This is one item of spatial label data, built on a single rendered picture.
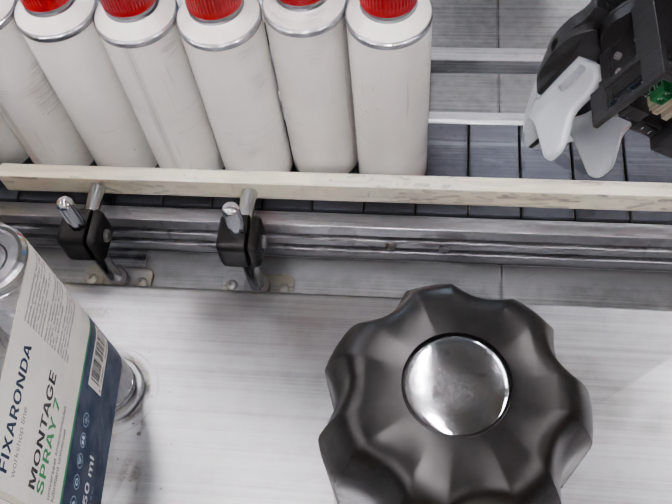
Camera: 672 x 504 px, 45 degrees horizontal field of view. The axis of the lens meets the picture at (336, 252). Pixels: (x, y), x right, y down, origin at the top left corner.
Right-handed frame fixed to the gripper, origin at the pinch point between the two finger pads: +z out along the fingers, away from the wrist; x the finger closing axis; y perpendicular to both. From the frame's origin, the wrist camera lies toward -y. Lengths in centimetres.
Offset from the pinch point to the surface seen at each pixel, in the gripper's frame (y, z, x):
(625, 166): -0.9, 1.5, 9.0
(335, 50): 1.0, -0.5, -15.8
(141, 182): 4.2, 15.9, -23.4
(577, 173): 0.0, 3.0, 5.7
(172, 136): 2.8, 11.2, -22.6
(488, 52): -4.1, -0.5, -4.6
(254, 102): 2.4, 5.1, -18.8
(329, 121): 1.6, 5.4, -13.4
